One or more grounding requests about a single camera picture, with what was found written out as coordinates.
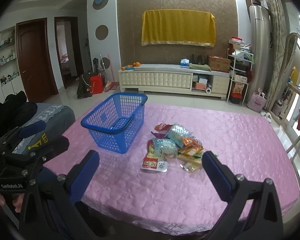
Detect white metal shelf rack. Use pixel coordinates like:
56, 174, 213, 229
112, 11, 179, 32
226, 36, 254, 104

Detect red snack pouch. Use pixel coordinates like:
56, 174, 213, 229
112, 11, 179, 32
154, 123, 173, 132

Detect blue plastic basket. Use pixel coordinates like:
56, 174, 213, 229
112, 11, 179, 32
81, 93, 148, 154

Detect pink quilted tablecloth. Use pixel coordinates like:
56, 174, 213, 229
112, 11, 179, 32
43, 101, 300, 236

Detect yellow cloth cover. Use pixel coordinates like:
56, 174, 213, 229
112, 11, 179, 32
141, 9, 216, 47

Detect teal striped snack bag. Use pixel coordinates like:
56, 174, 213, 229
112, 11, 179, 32
152, 138, 178, 158
166, 124, 192, 147

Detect dark wooden door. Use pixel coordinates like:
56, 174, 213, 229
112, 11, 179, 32
16, 18, 58, 102

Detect cardboard box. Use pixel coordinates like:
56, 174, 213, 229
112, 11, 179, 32
208, 56, 231, 73

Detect tissue box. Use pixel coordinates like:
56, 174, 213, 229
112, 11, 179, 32
180, 59, 190, 67

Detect silver standing air conditioner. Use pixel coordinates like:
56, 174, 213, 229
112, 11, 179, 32
246, 5, 270, 101

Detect purple snack packet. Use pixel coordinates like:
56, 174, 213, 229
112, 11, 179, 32
151, 132, 166, 139

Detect pink gift bag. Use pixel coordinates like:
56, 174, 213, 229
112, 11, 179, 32
247, 88, 267, 113

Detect yellow orange snack bag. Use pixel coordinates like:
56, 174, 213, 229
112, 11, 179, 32
178, 146, 204, 156

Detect green scallion cracker pack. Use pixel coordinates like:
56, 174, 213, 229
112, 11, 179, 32
178, 154, 203, 173

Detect white TV cabinet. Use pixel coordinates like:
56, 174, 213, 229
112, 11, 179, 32
118, 64, 230, 100

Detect oranges on plate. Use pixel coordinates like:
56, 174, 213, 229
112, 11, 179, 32
121, 62, 141, 71

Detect orange snack packet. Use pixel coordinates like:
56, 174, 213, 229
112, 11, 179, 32
182, 137, 202, 147

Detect red yellow snack bag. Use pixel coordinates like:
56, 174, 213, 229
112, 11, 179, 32
141, 157, 168, 172

